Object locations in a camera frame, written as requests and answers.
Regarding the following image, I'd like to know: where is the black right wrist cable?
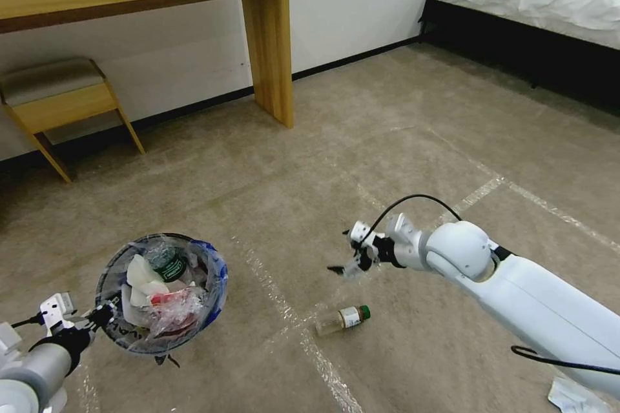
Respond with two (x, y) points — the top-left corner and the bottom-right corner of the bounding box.
(364, 194), (464, 245)

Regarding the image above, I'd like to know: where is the black bed frame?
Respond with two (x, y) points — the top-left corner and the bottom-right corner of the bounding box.
(418, 0), (620, 119)

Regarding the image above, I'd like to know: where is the clear blue-edged bin liner bag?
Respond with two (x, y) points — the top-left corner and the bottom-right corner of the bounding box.
(96, 234), (230, 359)

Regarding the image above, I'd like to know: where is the red and clear plastic wrapper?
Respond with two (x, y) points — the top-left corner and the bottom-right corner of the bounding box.
(143, 286), (206, 337)

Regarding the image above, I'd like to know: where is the clear bottle with green cap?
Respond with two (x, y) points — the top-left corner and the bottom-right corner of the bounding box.
(315, 305), (373, 336)

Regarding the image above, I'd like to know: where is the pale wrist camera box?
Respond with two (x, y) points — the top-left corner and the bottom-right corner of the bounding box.
(39, 291), (79, 332)
(349, 221), (375, 247)

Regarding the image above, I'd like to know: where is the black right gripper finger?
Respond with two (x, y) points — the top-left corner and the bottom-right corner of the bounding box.
(327, 257), (365, 283)
(341, 228), (364, 259)

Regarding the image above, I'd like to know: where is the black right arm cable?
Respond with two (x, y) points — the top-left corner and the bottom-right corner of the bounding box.
(511, 345), (620, 372)

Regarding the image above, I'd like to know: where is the round dark mesh trash bin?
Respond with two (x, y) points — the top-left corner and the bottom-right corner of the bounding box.
(94, 233), (230, 360)

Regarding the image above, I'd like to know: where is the crumpled white paper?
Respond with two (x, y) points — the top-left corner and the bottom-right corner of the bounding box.
(121, 254), (169, 323)

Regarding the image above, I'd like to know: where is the wooden stool with grey cushion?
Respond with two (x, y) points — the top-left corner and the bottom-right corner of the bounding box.
(0, 57), (147, 185)

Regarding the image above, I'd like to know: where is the dark bottle with green label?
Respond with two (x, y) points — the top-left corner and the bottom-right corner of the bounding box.
(147, 245), (189, 284)

